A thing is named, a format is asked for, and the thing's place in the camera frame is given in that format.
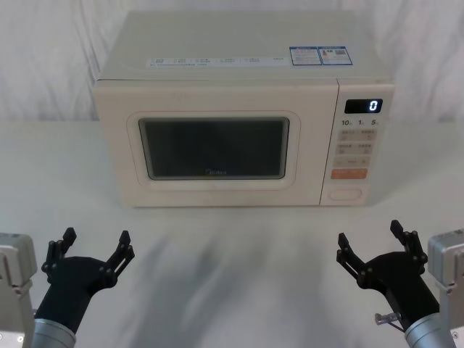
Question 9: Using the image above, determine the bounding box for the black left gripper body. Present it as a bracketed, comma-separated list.
[34, 254, 112, 334]

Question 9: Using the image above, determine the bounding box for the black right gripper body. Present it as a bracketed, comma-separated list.
[361, 252, 442, 328]

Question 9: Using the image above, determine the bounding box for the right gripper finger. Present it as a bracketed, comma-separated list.
[389, 219, 429, 272]
[336, 233, 375, 290]

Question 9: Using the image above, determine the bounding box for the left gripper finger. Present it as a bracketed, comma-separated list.
[41, 226, 78, 283]
[100, 230, 136, 290]

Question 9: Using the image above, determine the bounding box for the oven control panel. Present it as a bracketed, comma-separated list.
[318, 83, 395, 207]

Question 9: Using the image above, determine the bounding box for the white table cloth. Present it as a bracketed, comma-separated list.
[0, 120, 464, 348]

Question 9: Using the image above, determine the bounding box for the cream microwave oven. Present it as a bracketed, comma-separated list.
[90, 9, 395, 209]

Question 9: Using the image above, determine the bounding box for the white curtain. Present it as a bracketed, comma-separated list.
[0, 0, 464, 125]

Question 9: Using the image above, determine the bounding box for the thin cable with silver plug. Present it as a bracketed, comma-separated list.
[374, 312, 407, 334]

